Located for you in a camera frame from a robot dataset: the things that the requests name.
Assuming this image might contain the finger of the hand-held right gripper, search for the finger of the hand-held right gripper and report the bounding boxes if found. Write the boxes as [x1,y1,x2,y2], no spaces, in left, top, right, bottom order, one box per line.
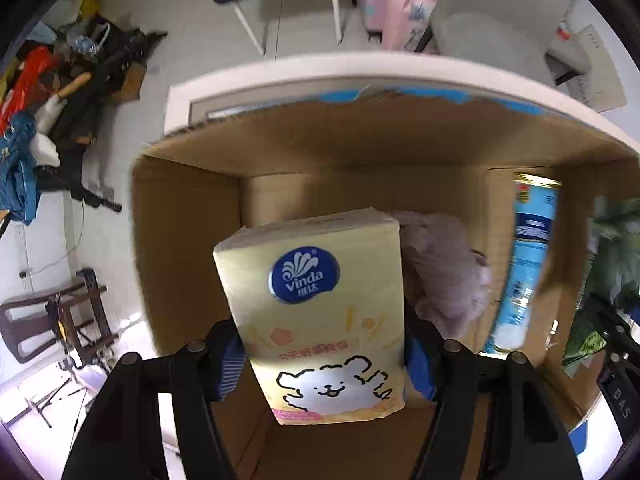
[580,294,640,441]

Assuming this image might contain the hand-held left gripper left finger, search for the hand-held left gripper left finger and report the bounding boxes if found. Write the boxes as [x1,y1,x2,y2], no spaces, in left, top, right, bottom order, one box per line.
[61,321,247,480]

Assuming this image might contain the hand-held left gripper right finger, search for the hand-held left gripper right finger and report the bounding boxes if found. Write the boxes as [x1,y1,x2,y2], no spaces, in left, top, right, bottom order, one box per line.
[403,306,585,480]

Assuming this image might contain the green patterned packet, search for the green patterned packet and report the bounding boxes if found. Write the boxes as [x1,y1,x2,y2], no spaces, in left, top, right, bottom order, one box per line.
[561,196,640,380]

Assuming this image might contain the yellow tissue pack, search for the yellow tissue pack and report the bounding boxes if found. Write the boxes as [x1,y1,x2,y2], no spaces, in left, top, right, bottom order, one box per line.
[213,207,407,426]

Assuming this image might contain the cardboard box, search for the cardboard box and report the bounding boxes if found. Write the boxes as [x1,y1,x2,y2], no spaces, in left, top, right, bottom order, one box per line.
[131,87,640,480]

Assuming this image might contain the pink plush cloth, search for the pink plush cloth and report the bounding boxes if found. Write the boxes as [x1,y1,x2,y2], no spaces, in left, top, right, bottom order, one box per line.
[390,211,495,337]

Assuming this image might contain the blue tin can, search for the blue tin can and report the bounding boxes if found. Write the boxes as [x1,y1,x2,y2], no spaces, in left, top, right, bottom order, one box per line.
[484,172,564,357]

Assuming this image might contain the dark wooden chair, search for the dark wooden chair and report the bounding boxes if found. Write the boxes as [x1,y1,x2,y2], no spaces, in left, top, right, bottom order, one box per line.
[0,268,121,376]

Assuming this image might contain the blue plastic bag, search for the blue plastic bag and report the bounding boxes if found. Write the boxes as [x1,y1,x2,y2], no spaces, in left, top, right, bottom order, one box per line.
[0,112,43,226]

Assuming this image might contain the pile of clutter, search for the pile of clutter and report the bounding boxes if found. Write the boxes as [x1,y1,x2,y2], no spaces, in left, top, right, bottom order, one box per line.
[0,15,168,213]

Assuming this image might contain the pink suitcase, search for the pink suitcase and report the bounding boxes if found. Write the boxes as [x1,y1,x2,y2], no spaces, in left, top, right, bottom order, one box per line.
[361,0,442,52]

